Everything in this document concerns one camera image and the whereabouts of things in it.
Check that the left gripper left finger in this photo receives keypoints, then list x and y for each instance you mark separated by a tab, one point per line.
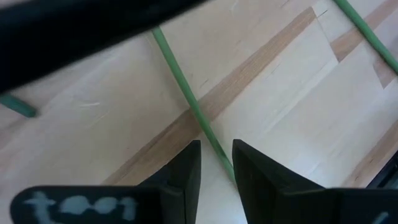
174	193

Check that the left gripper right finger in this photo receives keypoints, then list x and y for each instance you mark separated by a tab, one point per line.
280	202

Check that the black artificial tulip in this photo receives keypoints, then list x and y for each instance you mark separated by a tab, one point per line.
192	102
18	105

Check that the red artificial tulip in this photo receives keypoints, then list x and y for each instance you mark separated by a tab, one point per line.
367	31

